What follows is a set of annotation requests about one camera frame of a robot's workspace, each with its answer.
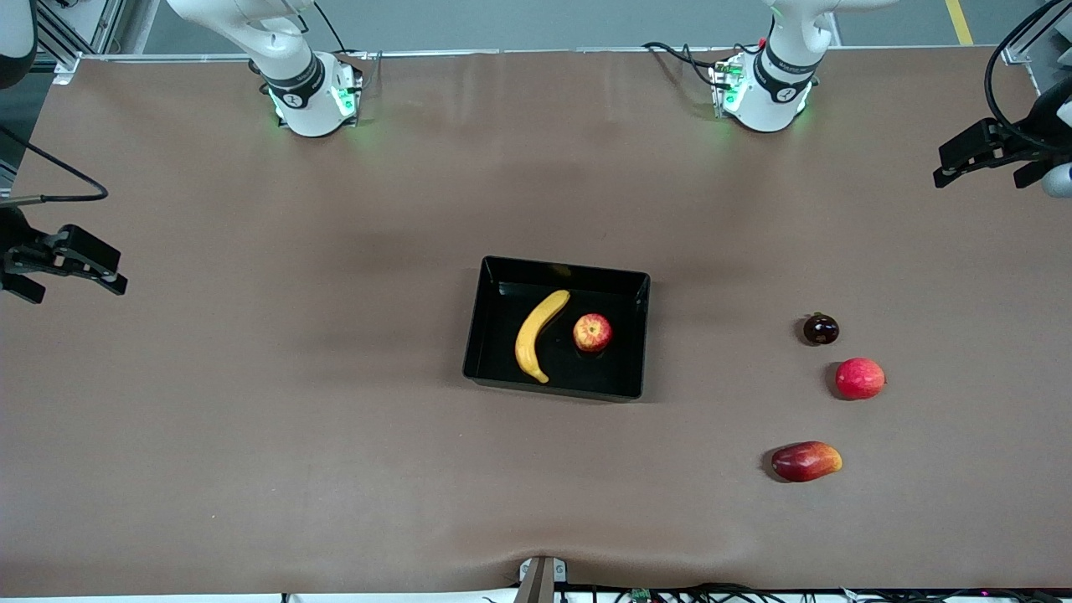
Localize yellow banana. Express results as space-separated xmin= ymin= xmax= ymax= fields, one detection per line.
xmin=514 ymin=290 xmax=571 ymax=384

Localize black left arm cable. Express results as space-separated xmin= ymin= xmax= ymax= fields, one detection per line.
xmin=985 ymin=0 xmax=1072 ymax=156

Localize plain red apple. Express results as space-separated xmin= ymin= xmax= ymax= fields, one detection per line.
xmin=834 ymin=358 xmax=887 ymax=400

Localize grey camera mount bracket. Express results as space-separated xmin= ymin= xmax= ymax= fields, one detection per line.
xmin=513 ymin=556 xmax=569 ymax=603

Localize black left base cables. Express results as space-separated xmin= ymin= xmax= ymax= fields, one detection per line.
xmin=643 ymin=40 xmax=738 ymax=93

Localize brown table mat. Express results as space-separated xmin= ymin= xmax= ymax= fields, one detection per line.
xmin=0 ymin=46 xmax=1072 ymax=597

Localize red mango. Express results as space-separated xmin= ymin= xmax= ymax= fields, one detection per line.
xmin=770 ymin=441 xmax=843 ymax=483

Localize black plastic tray box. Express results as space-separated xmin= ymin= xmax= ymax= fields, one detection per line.
xmin=462 ymin=255 xmax=652 ymax=403

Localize black right base cable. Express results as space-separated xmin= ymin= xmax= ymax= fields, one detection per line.
xmin=312 ymin=0 xmax=348 ymax=55

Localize aluminium frame post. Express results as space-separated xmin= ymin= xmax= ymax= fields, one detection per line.
xmin=33 ymin=0 xmax=126 ymax=85
xmin=1002 ymin=0 xmax=1072 ymax=66

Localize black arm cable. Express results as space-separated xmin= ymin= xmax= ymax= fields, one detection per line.
xmin=985 ymin=0 xmax=1072 ymax=156
xmin=0 ymin=126 xmax=110 ymax=205

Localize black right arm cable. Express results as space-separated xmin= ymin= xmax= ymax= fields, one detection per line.
xmin=0 ymin=126 xmax=110 ymax=205

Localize metal table edge rail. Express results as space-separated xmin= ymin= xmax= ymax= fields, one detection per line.
xmin=52 ymin=46 xmax=1044 ymax=64

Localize yellow red striped apple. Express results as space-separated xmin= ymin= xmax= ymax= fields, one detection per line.
xmin=573 ymin=313 xmax=613 ymax=353

